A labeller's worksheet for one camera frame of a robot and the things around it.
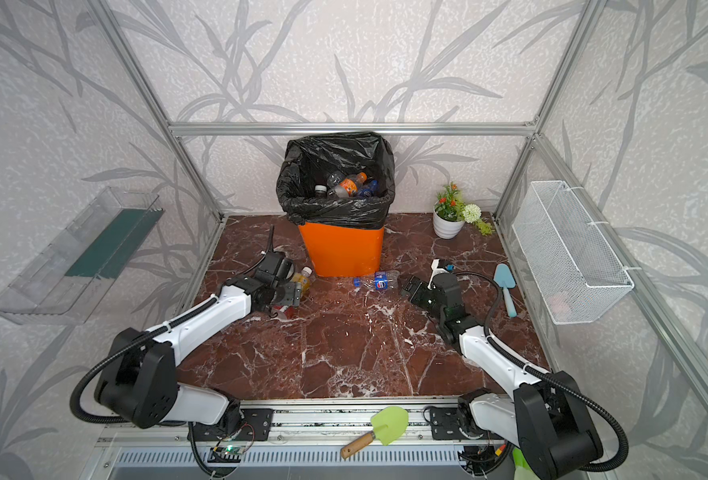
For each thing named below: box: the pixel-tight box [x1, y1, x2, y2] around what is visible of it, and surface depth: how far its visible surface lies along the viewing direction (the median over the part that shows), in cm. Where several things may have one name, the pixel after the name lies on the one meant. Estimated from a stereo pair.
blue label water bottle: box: [358, 179, 379, 198], surface depth 95 cm
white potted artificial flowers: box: [433, 182, 494, 239], surface depth 107 cm
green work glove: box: [512, 447, 541, 480], surface depth 68 cm
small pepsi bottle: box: [353, 270, 400, 292], surface depth 99 cm
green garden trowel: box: [340, 406, 409, 460], surface depth 75 cm
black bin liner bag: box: [276, 132, 395, 229], surface depth 84 cm
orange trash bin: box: [298, 222, 385, 277], surface depth 93 cm
